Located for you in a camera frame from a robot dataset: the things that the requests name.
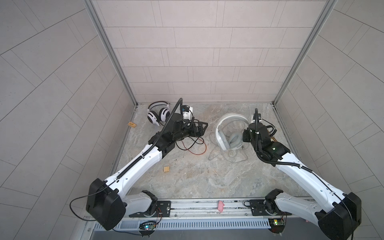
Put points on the right controller board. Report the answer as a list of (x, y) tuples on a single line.
[(277, 225)]

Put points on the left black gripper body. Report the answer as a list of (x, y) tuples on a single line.
[(184, 132)]

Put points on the left controller board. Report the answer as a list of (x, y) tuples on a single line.
[(147, 228)]

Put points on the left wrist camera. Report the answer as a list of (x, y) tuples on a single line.
[(187, 112)]

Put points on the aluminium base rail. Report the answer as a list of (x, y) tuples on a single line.
[(204, 208)]

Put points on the black white headphones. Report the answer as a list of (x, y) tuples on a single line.
[(160, 117)]

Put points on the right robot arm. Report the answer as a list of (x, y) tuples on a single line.
[(336, 213)]

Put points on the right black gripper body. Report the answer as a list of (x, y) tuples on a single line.
[(247, 137)]

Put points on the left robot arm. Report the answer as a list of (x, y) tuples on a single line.
[(105, 198)]

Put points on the pink clip on rail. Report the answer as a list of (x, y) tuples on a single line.
[(220, 207)]

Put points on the controller board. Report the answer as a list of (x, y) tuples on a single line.
[(277, 225), (147, 228)]

